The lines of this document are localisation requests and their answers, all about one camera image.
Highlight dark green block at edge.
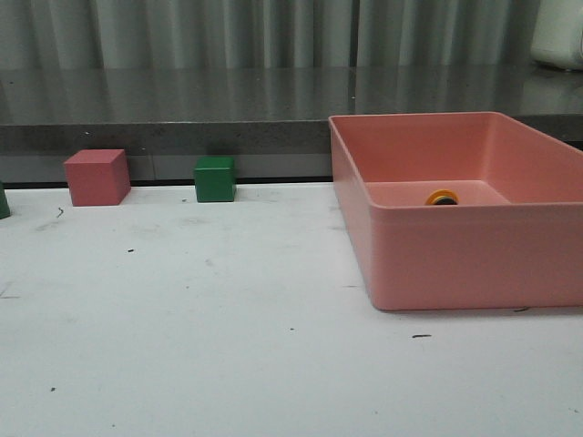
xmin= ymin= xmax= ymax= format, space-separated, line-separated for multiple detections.
xmin=0 ymin=182 xmax=11 ymax=219

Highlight green cube block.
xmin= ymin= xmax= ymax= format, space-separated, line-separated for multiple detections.
xmin=193 ymin=157 xmax=236 ymax=203

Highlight white appliance in background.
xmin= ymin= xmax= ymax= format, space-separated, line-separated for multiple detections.
xmin=530 ymin=0 xmax=582 ymax=70

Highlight grey counter shelf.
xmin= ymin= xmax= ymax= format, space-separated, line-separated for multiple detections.
xmin=1 ymin=64 xmax=582 ymax=187

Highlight pink cube block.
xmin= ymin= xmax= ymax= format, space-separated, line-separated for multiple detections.
xmin=64 ymin=149 xmax=131 ymax=207

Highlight pink plastic bin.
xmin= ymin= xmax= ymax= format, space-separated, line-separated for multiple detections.
xmin=329 ymin=112 xmax=582 ymax=310

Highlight yellow push button switch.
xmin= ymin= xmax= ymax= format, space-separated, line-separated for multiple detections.
xmin=425 ymin=189 xmax=459 ymax=206

